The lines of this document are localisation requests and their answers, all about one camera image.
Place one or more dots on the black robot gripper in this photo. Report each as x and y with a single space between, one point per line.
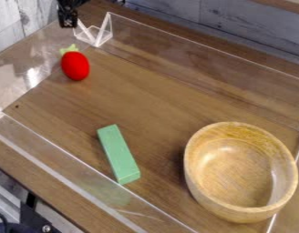
67 12

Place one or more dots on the black clamp with screw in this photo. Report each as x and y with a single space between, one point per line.
32 222

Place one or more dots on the clear acrylic corner bracket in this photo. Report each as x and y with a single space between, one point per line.
95 35

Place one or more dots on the clear acrylic front wall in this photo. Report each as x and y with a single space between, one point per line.
99 205

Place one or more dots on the red plush strawberry toy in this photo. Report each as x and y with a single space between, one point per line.
75 65

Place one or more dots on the wooden bowl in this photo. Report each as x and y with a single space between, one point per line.
239 171

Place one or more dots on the green rectangular block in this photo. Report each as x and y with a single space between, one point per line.
120 158

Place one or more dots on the clear acrylic wall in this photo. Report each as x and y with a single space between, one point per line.
258 88
99 205

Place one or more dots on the clear acrylic back wall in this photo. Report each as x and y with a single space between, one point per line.
258 88

